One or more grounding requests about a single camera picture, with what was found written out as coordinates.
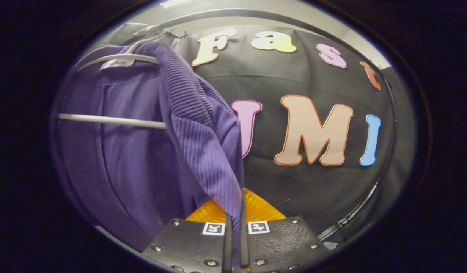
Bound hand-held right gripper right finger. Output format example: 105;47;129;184
239;188;332;273

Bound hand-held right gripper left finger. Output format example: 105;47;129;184
142;201;234;273

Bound purple ribbed shirt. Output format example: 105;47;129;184
51;41;244;268

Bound labelled white clothes hanger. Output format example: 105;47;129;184
58;30;167;129

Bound black clothes rack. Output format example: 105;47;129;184
135;8;397;241

